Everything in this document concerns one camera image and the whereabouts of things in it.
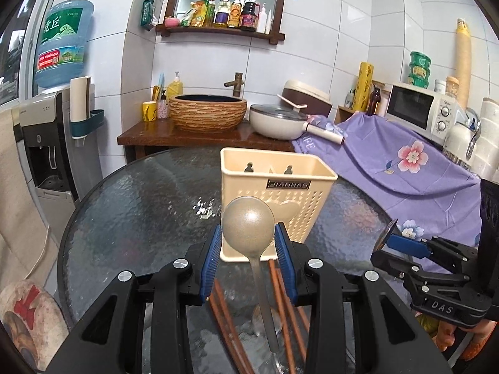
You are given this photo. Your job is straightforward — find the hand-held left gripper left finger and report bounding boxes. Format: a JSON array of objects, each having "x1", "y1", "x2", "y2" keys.
[{"x1": 43, "y1": 224, "x2": 225, "y2": 374}]

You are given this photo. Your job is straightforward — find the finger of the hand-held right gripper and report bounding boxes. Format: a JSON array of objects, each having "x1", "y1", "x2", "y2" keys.
[
  {"x1": 370, "y1": 248, "x2": 470, "y2": 286},
  {"x1": 388, "y1": 235, "x2": 479, "y2": 274}
]

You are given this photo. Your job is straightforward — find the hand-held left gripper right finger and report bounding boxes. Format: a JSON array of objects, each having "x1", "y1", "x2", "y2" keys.
[{"x1": 274, "y1": 222, "x2": 455, "y2": 374}]

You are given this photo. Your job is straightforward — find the grey matte spoon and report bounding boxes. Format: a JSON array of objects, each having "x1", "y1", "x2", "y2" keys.
[{"x1": 220, "y1": 196, "x2": 281, "y2": 353}]

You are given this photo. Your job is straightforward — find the cream plastic utensil holder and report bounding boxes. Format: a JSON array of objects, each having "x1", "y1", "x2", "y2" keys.
[{"x1": 219, "y1": 147, "x2": 339, "y2": 262}]

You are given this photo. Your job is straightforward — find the person's right hand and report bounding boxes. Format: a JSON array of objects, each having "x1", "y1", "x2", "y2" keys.
[{"x1": 434, "y1": 317, "x2": 499, "y2": 363}]

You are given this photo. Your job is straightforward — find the purple floral cloth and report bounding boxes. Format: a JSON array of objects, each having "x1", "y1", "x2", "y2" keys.
[{"x1": 292, "y1": 112, "x2": 484, "y2": 269}]

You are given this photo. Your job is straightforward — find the white thermos jug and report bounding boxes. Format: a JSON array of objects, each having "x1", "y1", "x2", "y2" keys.
[{"x1": 444, "y1": 107, "x2": 482, "y2": 160}]

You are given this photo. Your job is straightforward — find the stack of white paper rolls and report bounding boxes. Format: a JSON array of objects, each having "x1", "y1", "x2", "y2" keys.
[{"x1": 470, "y1": 97, "x2": 499, "y2": 182}]

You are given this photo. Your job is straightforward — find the white saucepan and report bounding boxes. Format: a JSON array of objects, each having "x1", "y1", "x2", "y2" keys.
[{"x1": 249, "y1": 103, "x2": 347, "y2": 146}]

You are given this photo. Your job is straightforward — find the wooden washstand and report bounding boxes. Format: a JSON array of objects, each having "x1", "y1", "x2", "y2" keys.
[{"x1": 117, "y1": 119, "x2": 297, "y2": 162}]

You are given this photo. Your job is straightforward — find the white microwave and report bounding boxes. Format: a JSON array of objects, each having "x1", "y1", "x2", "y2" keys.
[{"x1": 386, "y1": 82, "x2": 466, "y2": 145}]

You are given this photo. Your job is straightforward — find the wooden box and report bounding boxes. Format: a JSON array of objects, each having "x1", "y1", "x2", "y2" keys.
[{"x1": 334, "y1": 105, "x2": 361, "y2": 124}]

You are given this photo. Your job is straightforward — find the brown glass bottle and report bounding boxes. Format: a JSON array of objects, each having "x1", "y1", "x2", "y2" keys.
[{"x1": 366, "y1": 83, "x2": 383, "y2": 117}]

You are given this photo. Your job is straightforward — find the woven pattern basin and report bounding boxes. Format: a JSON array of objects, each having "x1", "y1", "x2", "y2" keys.
[{"x1": 167, "y1": 94, "x2": 248, "y2": 132}]

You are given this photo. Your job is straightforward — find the glass pan lid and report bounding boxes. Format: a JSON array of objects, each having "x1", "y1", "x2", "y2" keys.
[{"x1": 250, "y1": 103, "x2": 308, "y2": 121}]

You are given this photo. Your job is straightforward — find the pink pump bottle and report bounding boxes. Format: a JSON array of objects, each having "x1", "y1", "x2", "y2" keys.
[{"x1": 157, "y1": 90, "x2": 170, "y2": 119}]

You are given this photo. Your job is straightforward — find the yellow roll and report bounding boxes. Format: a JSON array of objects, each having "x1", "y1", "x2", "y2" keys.
[{"x1": 353, "y1": 61, "x2": 375, "y2": 113}]

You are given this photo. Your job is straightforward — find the white rice paddle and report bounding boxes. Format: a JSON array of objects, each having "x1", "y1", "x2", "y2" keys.
[{"x1": 277, "y1": 93, "x2": 308, "y2": 109}]

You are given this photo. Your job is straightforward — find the brown and white rice cooker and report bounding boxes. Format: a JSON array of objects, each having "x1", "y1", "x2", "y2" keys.
[{"x1": 281, "y1": 79, "x2": 333, "y2": 117}]

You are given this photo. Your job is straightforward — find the yellow soap pump bottle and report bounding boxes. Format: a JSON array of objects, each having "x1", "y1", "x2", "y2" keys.
[{"x1": 167, "y1": 71, "x2": 184, "y2": 104}]

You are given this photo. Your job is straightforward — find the brass bamboo faucet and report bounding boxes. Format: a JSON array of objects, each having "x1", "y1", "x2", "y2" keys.
[{"x1": 224, "y1": 72, "x2": 245, "y2": 97}]

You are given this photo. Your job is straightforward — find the cream corrugated tube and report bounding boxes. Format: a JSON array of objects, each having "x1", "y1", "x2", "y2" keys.
[{"x1": 454, "y1": 17, "x2": 473, "y2": 110}]

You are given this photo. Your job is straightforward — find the printed cushion with red bow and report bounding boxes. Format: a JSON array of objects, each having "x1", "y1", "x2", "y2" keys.
[{"x1": 0, "y1": 278, "x2": 71, "y2": 372}]

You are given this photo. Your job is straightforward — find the beige cloth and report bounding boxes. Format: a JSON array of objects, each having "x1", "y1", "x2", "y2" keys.
[{"x1": 0, "y1": 107, "x2": 61, "y2": 293}]

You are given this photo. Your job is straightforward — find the water dispenser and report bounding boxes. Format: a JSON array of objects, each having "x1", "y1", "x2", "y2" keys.
[{"x1": 17, "y1": 88, "x2": 104, "y2": 242}]

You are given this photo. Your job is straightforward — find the white cup tube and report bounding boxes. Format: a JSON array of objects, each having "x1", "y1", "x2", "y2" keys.
[{"x1": 69, "y1": 76, "x2": 92, "y2": 121}]

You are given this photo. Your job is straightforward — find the bottle with purple label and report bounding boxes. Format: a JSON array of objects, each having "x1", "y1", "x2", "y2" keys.
[{"x1": 214, "y1": 0, "x2": 230, "y2": 29}]

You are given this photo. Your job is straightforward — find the yellow bag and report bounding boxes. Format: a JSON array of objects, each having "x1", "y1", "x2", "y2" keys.
[{"x1": 179, "y1": 0, "x2": 209, "y2": 28}]

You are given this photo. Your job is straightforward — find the dark sauce bottle red label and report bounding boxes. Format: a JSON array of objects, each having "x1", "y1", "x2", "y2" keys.
[{"x1": 240, "y1": 0, "x2": 259, "y2": 31}]

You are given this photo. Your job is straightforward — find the brown bottle with yellow label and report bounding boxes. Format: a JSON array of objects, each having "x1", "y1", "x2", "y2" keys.
[{"x1": 228, "y1": 0, "x2": 243, "y2": 29}]

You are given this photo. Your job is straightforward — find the white squeeze bottle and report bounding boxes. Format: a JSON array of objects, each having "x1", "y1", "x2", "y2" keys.
[{"x1": 256, "y1": 3, "x2": 269, "y2": 34}]

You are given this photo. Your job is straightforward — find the green packet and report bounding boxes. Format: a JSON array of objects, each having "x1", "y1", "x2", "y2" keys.
[{"x1": 140, "y1": 0, "x2": 157, "y2": 31}]

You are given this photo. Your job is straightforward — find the blue water jug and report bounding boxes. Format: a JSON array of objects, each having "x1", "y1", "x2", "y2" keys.
[{"x1": 33, "y1": 0, "x2": 95, "y2": 89}]

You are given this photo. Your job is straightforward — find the window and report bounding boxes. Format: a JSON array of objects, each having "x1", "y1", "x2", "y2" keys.
[{"x1": 0, "y1": 0, "x2": 65, "y2": 106}]

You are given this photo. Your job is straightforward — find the white cable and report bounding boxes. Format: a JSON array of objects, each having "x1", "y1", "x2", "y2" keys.
[{"x1": 23, "y1": 222, "x2": 51, "y2": 281}]

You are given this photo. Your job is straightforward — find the teal wall tray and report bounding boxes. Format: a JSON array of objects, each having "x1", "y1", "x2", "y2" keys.
[{"x1": 70, "y1": 109, "x2": 105, "y2": 141}]

